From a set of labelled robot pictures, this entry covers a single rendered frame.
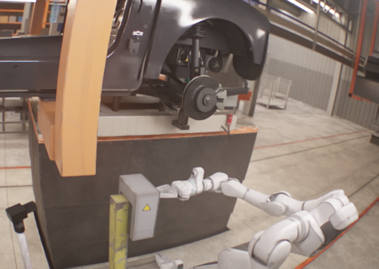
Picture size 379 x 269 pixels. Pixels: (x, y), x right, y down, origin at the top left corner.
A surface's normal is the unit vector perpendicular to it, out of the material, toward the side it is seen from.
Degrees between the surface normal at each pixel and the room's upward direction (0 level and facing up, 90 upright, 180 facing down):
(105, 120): 90
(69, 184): 90
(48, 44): 73
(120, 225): 90
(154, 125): 90
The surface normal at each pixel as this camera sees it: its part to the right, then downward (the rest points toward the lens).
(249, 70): -0.84, 0.05
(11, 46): 0.55, 0.03
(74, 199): 0.54, 0.32
